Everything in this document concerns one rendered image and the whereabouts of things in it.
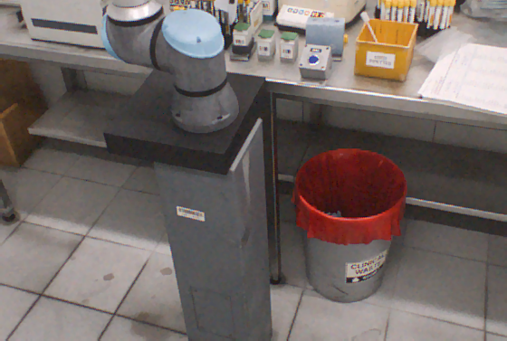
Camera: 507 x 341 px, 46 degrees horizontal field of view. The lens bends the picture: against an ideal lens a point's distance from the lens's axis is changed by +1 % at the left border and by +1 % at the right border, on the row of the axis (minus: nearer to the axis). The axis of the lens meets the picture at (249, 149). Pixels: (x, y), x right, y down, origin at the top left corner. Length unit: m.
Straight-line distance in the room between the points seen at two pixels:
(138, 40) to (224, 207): 0.42
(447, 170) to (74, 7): 1.39
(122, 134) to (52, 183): 1.47
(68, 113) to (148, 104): 1.33
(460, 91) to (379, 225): 0.51
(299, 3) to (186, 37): 0.69
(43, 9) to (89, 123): 0.85
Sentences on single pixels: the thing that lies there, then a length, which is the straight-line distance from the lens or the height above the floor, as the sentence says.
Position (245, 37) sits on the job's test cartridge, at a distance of 1.64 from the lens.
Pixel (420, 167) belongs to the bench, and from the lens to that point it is 2.25.
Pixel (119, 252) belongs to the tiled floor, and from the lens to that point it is 2.36.
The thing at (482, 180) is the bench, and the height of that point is 0.27.
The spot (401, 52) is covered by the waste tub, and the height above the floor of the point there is 0.96.
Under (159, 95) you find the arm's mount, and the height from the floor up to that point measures 0.94.
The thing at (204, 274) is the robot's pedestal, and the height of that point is 0.49.
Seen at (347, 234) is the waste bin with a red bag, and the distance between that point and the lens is 1.81.
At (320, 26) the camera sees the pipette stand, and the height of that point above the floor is 0.97.
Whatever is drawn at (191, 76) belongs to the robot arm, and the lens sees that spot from 1.21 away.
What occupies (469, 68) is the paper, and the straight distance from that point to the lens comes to 1.62.
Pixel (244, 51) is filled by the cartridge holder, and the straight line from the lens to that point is 1.66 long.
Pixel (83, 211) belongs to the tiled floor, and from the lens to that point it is 2.57.
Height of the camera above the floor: 1.69
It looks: 38 degrees down
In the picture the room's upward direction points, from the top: 4 degrees counter-clockwise
